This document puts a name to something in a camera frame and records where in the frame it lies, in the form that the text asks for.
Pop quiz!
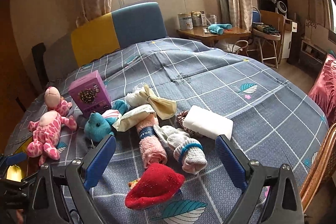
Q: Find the gold lined tray box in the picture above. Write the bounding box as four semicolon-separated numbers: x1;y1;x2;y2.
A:
6;136;33;181

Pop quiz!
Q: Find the blue plush bear toy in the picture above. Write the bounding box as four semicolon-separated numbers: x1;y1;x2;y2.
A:
84;100;130;143

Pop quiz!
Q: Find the red knit hat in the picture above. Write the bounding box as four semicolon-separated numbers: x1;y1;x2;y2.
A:
125;162;185;210

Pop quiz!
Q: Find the beige mesh cloth bundle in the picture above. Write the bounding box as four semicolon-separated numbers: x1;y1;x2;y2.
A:
139;84;177;120

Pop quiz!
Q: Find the pink spotted plush giraffe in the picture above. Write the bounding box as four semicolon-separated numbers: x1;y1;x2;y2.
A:
26;86;77;166

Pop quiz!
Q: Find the white rolled sock blue band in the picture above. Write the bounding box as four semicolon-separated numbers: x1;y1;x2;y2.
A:
153;125;207;175

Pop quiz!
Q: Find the pink rolled towel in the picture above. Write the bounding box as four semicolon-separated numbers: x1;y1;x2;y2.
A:
136;113;167;169

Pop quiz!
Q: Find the rattan chair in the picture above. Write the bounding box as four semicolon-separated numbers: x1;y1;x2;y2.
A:
300;124;335;212

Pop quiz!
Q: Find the purple cardboard box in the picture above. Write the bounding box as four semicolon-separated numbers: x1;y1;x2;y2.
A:
68;70;112;118

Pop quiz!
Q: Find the brown hair scrunchie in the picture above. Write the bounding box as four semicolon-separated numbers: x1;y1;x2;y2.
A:
176;111;203;138

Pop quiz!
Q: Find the grey checked bed quilt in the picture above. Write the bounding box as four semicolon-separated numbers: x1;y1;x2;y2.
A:
5;38;329;223

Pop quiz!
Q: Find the red pink quilt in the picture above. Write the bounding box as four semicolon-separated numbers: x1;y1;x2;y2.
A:
308;54;336;126

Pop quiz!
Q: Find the grey yellow blue headboard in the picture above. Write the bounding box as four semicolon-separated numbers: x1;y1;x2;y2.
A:
43;2;167;82

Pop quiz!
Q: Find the wooden bedside table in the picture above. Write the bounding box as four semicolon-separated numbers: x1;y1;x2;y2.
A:
177;27;251;47

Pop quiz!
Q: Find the teal plush on table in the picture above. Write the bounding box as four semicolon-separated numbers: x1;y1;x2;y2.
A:
207;24;232;35

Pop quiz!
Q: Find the white tin can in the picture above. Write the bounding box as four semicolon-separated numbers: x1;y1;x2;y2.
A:
178;12;193;31

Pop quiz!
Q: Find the gold tin can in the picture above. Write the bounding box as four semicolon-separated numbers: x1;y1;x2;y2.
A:
191;11;202;27

